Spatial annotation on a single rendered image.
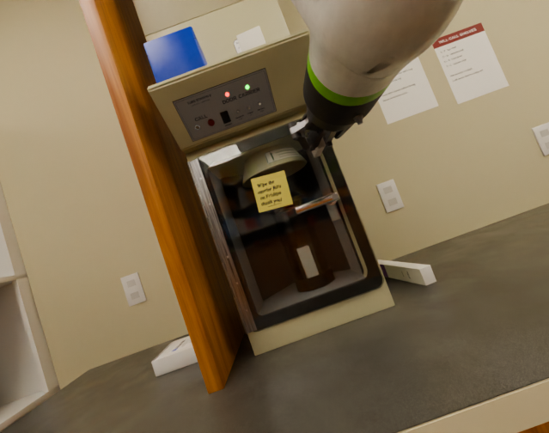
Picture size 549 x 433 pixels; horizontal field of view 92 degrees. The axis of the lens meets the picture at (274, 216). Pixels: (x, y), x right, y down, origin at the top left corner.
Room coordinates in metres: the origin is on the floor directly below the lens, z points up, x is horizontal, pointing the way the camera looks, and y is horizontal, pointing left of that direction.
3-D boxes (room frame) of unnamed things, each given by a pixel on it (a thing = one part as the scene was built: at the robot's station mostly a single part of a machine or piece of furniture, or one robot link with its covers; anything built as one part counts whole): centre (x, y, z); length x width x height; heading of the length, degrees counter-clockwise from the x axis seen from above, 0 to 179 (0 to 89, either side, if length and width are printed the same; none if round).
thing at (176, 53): (0.53, 0.07, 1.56); 0.10 x 0.10 x 0.09; 0
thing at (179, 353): (0.73, 0.33, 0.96); 0.16 x 0.12 x 0.04; 89
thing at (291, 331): (0.71, -0.02, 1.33); 0.32 x 0.25 x 0.77; 90
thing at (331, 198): (0.54, -0.09, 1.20); 0.10 x 0.05 x 0.03; 89
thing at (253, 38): (0.53, -0.08, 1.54); 0.05 x 0.05 x 0.06; 85
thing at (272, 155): (0.57, -0.02, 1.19); 0.30 x 0.01 x 0.40; 89
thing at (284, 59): (0.53, -0.02, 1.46); 0.32 x 0.12 x 0.10; 90
